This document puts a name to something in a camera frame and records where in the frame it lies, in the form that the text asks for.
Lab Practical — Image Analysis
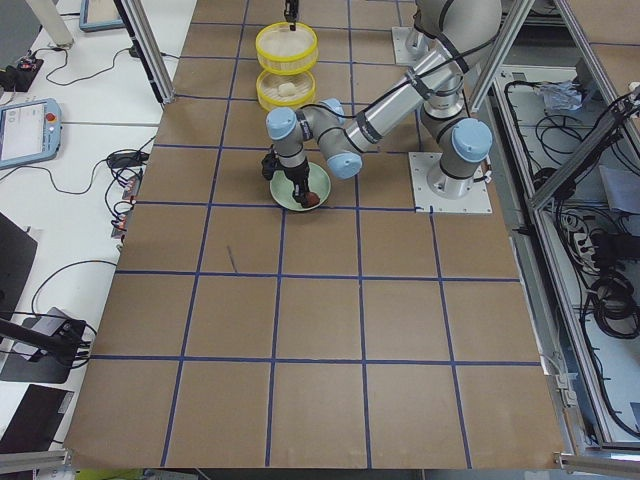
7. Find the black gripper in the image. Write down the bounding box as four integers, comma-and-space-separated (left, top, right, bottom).
284, 163, 312, 207
284, 0, 299, 31

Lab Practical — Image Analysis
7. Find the red-brown bun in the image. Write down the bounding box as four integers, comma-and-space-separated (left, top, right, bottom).
301, 192, 320, 209

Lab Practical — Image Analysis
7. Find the yellow steamer basket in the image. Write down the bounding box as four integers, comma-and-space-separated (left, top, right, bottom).
255, 22, 319, 75
256, 71, 316, 111

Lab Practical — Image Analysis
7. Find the white steamed bun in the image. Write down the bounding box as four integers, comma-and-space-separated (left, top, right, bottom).
278, 82, 297, 97

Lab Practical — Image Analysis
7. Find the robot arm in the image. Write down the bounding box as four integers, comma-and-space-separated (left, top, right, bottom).
261, 1, 502, 209

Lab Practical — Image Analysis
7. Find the light green plate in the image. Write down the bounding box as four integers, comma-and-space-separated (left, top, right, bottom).
269, 162, 331, 212

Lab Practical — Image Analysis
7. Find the black power adapter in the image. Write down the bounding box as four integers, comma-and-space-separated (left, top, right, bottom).
106, 151, 149, 169

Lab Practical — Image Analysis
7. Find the teach pendant tablet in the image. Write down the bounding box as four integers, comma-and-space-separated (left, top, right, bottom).
1, 98, 62, 169

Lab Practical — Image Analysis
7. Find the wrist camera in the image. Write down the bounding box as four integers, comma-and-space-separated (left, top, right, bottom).
261, 153, 279, 181

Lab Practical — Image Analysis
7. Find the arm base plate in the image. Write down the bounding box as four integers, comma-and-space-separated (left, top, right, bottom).
408, 152, 493, 215
391, 27, 429, 66

